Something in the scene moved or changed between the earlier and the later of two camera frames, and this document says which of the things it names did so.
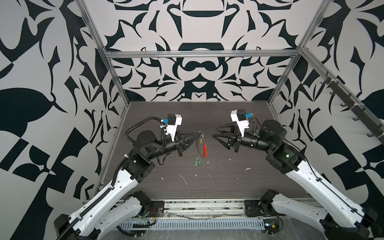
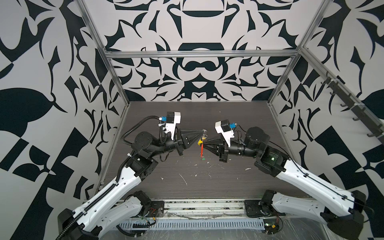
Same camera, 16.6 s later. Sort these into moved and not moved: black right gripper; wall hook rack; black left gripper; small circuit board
Moved: black right gripper
Not moved: wall hook rack; black left gripper; small circuit board
